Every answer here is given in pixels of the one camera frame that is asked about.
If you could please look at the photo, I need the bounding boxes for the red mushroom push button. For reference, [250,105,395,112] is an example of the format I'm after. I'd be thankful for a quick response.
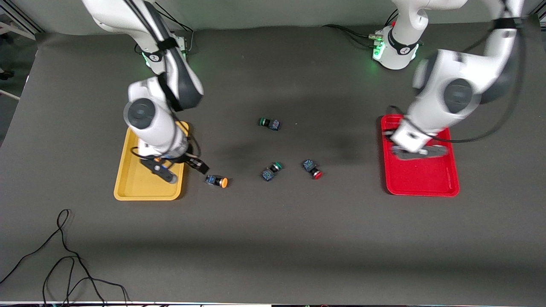
[302,159,323,180]

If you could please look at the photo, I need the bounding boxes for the yellow plastic tray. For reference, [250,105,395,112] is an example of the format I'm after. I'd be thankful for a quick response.
[113,121,189,201]

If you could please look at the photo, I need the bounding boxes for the dark grey table mat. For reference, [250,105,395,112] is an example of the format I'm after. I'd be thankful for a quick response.
[0,17,546,306]

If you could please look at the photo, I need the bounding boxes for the red plastic tray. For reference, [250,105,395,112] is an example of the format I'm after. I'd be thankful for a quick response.
[380,114,460,197]

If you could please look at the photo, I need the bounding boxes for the black right arm wrist cable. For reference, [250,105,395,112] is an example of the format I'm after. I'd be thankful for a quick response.
[126,0,202,170]

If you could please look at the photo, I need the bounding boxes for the black arm wrist cable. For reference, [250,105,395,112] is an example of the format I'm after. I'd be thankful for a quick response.
[383,0,528,144]
[126,0,202,170]

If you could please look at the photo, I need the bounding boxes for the black right arm base cables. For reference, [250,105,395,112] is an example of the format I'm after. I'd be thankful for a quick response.
[134,2,195,55]

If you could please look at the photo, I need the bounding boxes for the black arm base cables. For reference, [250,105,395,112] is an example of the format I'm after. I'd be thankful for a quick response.
[134,2,195,55]
[322,9,400,48]

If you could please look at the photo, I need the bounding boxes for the black loose cable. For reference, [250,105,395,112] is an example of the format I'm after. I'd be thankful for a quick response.
[42,256,129,307]
[0,209,106,307]

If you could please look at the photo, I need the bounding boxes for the black left arm base cables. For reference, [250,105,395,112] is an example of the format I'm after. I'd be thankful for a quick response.
[322,9,400,48]

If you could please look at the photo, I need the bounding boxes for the grey metal frame bar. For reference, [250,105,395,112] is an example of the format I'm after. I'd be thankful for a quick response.
[0,5,44,35]

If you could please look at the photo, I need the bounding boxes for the black left arm wrist cable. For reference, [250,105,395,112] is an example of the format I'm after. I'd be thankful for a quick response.
[383,0,528,144]

